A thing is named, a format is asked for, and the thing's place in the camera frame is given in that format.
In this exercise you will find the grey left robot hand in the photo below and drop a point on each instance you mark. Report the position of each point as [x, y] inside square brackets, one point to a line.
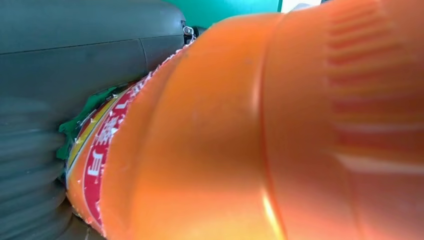
[82, 43]

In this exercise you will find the orange plastic detergent bottle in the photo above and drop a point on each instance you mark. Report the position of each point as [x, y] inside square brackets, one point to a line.
[232, 132]

